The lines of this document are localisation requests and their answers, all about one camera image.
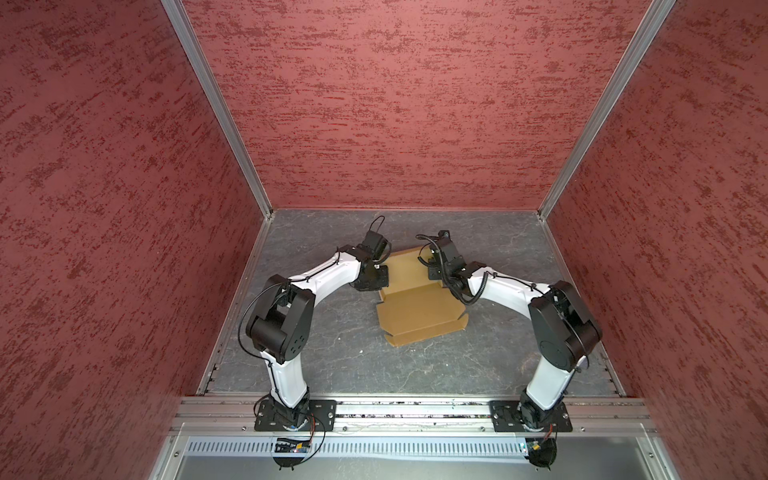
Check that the white slotted cable duct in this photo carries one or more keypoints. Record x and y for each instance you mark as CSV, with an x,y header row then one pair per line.
x,y
505,449

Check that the aluminium front rail frame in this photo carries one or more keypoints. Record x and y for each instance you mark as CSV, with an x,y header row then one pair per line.
x,y
233,415

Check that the right aluminium corner post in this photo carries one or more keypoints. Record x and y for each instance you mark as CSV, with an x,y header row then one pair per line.
x,y
646,31

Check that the right controller board with wires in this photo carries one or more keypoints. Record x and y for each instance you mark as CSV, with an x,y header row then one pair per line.
x,y
542,452

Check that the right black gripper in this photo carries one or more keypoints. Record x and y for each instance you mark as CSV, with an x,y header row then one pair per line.
x,y
433,274

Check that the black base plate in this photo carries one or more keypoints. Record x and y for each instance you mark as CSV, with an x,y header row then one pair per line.
x,y
271,415
510,415

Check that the aluminium corner post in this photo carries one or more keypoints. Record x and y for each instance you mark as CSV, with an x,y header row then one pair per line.
x,y
184,31
646,31

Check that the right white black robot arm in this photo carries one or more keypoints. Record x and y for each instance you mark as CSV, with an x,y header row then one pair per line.
x,y
565,330

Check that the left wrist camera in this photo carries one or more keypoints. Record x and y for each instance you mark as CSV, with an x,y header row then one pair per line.
x,y
375,243

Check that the brown cardboard box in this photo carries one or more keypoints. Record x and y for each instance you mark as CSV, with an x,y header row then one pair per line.
x,y
414,308

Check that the controller board with wires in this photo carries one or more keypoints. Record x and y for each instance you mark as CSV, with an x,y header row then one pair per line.
x,y
542,452
290,453

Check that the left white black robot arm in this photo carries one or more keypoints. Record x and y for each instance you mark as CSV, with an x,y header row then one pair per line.
x,y
278,323

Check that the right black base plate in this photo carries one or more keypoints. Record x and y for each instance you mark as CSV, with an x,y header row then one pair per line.
x,y
510,415

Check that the left controller board with wires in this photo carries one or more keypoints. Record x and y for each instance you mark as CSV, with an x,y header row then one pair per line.
x,y
290,453

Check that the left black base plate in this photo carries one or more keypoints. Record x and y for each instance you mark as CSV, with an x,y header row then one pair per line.
x,y
271,415

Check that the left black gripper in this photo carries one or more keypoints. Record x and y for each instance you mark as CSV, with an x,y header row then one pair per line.
x,y
382,283

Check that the left aluminium corner post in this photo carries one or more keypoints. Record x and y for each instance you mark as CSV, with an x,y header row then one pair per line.
x,y
184,31

